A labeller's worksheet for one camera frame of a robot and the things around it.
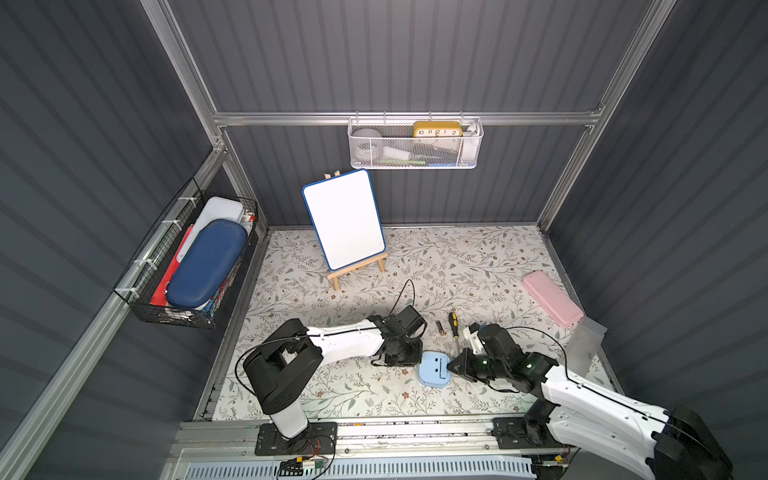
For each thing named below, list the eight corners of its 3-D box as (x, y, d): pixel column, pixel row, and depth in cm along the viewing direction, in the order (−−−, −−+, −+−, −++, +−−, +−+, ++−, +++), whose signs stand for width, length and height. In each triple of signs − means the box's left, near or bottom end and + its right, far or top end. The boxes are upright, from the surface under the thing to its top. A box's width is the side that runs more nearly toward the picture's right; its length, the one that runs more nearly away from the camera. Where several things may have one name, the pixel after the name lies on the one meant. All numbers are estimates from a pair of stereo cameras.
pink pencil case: (560, 330, 94) (563, 326, 92) (517, 279, 106) (520, 275, 104) (582, 320, 96) (586, 316, 94) (538, 271, 109) (541, 267, 106)
